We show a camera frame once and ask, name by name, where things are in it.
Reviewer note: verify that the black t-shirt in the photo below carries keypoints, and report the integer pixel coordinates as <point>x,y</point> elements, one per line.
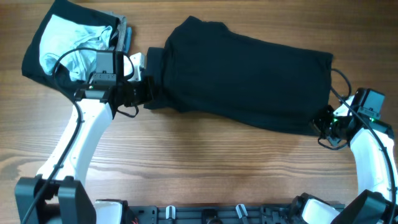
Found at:
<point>203,66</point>

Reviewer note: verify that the grey folded garment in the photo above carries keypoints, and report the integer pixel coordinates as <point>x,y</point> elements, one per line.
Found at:
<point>117,42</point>

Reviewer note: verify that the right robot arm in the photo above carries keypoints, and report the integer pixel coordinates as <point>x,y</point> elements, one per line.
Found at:
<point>356,124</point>

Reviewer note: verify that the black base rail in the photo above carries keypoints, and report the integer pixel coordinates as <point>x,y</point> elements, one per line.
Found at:
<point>264,214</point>

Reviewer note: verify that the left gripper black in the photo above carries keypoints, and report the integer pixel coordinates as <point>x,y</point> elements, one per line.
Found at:
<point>147,84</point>

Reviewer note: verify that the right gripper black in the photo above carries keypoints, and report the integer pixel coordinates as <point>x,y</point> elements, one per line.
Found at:
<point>326,111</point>

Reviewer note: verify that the folded black garment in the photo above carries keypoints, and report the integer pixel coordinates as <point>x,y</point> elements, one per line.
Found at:
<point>72,12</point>

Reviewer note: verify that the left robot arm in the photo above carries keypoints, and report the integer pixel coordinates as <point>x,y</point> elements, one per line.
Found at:
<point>57,193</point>

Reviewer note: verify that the light blue crumpled garment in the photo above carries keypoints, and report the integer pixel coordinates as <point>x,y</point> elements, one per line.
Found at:
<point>73,45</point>

